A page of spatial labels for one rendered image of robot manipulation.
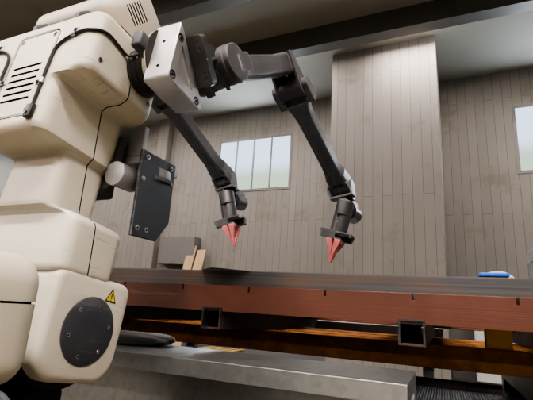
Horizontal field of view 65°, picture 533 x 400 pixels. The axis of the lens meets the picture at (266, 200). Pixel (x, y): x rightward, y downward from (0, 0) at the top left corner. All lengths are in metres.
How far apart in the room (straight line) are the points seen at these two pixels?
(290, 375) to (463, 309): 0.36
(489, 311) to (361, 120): 6.05
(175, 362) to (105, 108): 0.48
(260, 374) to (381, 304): 0.30
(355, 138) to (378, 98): 0.73
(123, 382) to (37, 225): 0.50
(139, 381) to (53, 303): 0.46
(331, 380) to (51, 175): 0.55
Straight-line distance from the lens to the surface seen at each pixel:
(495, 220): 7.60
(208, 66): 0.75
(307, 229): 7.98
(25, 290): 0.46
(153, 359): 0.87
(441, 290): 0.95
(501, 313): 0.91
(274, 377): 0.76
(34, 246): 0.75
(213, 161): 1.50
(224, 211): 1.51
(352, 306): 0.92
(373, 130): 6.72
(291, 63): 1.20
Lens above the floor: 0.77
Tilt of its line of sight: 15 degrees up
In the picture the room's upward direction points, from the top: 4 degrees clockwise
